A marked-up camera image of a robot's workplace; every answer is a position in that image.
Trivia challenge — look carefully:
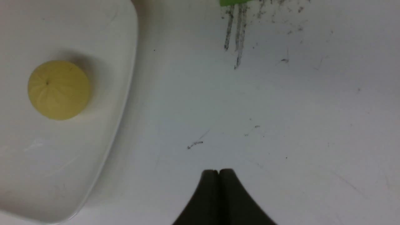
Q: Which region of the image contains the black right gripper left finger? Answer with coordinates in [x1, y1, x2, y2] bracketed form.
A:
[174, 170, 219, 225]

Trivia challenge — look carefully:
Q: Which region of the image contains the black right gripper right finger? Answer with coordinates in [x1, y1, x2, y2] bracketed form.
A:
[219, 168, 276, 225]

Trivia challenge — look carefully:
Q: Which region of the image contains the yellow steamed bun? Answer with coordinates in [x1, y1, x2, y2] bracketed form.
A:
[27, 60, 91, 121]

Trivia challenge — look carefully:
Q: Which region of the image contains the white rectangular plate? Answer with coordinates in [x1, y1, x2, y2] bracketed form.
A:
[0, 0, 138, 224]

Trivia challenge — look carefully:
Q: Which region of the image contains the green cube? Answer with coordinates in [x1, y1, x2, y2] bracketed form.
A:
[219, 0, 250, 6]

